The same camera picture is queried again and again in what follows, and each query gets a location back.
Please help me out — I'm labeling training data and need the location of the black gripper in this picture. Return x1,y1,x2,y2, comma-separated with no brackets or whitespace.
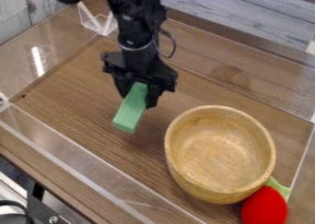
102,52,179,109

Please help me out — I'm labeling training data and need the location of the green rectangular block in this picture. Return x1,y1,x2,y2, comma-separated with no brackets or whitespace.
112,82,148,134

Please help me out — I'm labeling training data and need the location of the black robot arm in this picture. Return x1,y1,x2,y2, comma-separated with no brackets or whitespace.
102,0,178,108

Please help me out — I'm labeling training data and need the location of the brown wooden bowl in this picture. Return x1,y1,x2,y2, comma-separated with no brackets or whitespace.
164,105,276,205

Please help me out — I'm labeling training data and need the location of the red plush strawberry toy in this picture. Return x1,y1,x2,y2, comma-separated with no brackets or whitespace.
242,177,291,224

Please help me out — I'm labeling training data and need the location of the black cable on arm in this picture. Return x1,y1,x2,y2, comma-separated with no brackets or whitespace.
152,29,179,59

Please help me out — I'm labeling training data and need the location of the clear acrylic front wall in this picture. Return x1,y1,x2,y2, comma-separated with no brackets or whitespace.
0,103,206,224

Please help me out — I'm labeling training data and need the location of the black table frame bracket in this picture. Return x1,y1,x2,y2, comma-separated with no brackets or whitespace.
27,183,71,224

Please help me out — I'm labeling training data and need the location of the black cable near floor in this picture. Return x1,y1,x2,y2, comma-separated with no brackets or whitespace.
0,200,35,224

